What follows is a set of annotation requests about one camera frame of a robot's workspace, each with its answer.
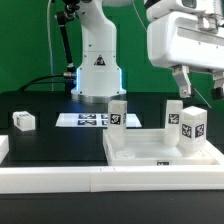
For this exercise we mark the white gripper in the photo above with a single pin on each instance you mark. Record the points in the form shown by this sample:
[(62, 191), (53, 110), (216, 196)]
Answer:
[(190, 33)]

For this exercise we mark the white square tabletop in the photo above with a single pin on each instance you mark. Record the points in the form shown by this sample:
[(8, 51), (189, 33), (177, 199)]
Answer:
[(145, 147)]

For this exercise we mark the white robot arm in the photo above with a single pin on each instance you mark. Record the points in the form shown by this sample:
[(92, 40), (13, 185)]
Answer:
[(99, 76)]

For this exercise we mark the white U-shaped fence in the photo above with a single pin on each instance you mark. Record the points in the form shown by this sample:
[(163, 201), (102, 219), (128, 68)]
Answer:
[(99, 179)]

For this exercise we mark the white sheet with AprilTags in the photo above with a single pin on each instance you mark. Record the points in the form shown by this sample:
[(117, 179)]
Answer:
[(82, 120)]

